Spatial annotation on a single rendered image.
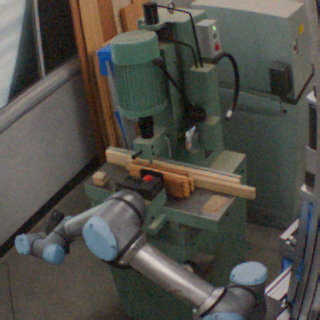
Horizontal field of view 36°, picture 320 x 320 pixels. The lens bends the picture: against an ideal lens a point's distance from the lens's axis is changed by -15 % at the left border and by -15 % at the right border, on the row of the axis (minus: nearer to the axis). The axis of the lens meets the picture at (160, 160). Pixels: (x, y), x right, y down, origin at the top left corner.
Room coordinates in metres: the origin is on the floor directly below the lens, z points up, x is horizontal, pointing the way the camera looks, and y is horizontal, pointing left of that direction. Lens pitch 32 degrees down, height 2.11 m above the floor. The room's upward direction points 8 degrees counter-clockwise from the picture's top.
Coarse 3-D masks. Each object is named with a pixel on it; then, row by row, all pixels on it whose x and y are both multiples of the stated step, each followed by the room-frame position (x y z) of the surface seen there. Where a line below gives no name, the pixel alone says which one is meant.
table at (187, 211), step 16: (112, 176) 1.88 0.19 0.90; (96, 192) 1.81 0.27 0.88; (112, 192) 1.77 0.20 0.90; (192, 192) 1.69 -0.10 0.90; (208, 192) 1.68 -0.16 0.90; (176, 208) 1.61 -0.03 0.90; (192, 208) 1.60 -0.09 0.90; (224, 208) 1.56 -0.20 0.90; (160, 224) 1.58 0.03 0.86; (192, 224) 1.56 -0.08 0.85; (208, 224) 1.52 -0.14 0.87
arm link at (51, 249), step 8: (40, 240) 1.34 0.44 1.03; (48, 240) 1.33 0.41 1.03; (56, 240) 1.34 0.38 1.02; (32, 248) 1.31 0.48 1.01; (40, 248) 1.30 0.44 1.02; (48, 248) 1.29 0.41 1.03; (56, 248) 1.29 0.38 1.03; (64, 248) 1.34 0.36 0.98; (40, 256) 1.28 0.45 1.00; (48, 256) 1.26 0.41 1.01; (56, 256) 1.27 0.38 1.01; (64, 256) 1.30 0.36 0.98; (56, 264) 1.26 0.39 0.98
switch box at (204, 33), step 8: (200, 24) 2.00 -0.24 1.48; (208, 24) 1.99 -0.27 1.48; (216, 24) 2.04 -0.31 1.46; (200, 32) 1.99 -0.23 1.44; (208, 32) 1.97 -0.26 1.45; (216, 32) 2.03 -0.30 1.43; (200, 40) 1.99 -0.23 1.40; (208, 40) 1.97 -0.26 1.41; (216, 40) 2.02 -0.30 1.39; (200, 48) 2.00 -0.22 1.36; (208, 48) 1.98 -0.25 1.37; (208, 56) 1.98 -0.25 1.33
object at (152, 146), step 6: (156, 126) 1.92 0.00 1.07; (156, 132) 1.87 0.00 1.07; (162, 132) 1.87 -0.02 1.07; (138, 138) 1.85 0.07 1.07; (150, 138) 1.83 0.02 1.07; (156, 138) 1.83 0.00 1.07; (162, 138) 1.86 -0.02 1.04; (138, 144) 1.81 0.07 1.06; (144, 144) 1.80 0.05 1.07; (150, 144) 1.80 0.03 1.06; (156, 144) 1.83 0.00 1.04; (162, 144) 1.86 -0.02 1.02; (138, 150) 1.82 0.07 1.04; (144, 150) 1.80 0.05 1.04; (150, 150) 1.79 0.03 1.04; (156, 150) 1.82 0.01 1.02; (138, 156) 1.82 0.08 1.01; (144, 156) 1.80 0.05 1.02; (150, 156) 1.79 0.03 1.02
